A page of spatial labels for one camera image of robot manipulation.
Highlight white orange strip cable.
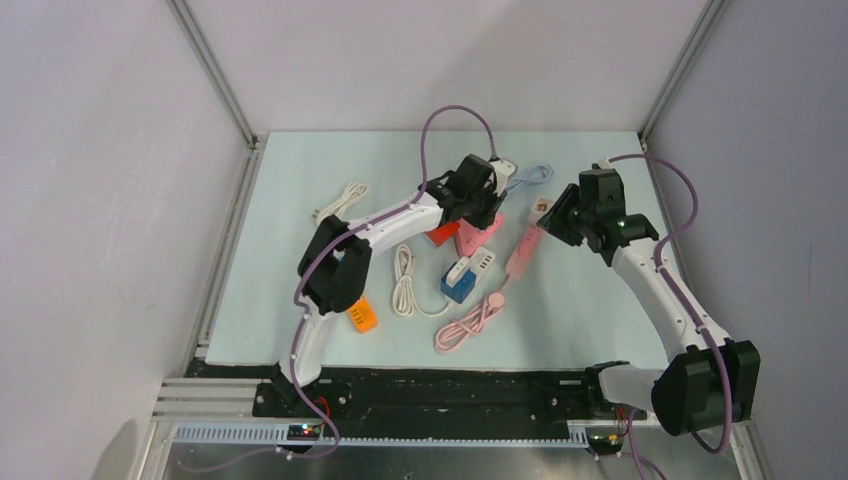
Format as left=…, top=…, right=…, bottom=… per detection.
left=312, top=182, right=370, bottom=227

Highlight pink coiled cable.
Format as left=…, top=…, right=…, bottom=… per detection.
left=433, top=274, right=515, bottom=354

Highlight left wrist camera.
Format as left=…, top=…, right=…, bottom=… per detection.
left=489, top=158, right=517, bottom=196

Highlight white plug adapter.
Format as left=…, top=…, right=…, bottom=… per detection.
left=444, top=256, right=471, bottom=288

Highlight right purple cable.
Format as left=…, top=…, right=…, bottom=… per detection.
left=596, top=153, right=734, bottom=480

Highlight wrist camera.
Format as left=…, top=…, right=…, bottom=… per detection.
left=489, top=158, right=517, bottom=196
left=591, top=158, right=612, bottom=170

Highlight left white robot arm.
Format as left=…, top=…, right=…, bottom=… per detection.
left=276, top=154, right=517, bottom=416

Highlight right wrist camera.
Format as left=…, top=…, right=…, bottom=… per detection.
left=591, top=158, right=612, bottom=170

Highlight dark blue cube socket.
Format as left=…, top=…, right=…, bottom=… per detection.
left=440, top=268, right=477, bottom=304

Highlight light blue coiled cable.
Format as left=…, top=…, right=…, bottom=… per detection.
left=504, top=162, right=555, bottom=199

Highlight white power strip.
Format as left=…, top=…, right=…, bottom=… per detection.
left=469, top=246, right=496, bottom=278

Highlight light blue table mat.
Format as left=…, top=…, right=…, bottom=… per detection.
left=206, top=130, right=667, bottom=370

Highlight white coiled cable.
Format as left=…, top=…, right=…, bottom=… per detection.
left=392, top=243, right=458, bottom=319

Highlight red cube socket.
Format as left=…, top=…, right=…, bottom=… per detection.
left=425, top=221, right=460, bottom=247

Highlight orange power strip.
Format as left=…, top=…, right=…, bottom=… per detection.
left=347, top=295, right=378, bottom=334

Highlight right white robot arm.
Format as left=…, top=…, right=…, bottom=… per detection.
left=538, top=166, right=761, bottom=445

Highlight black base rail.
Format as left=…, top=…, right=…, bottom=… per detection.
left=252, top=367, right=629, bottom=441

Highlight pink triangular power strip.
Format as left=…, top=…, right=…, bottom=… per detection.
left=454, top=213, right=505, bottom=257

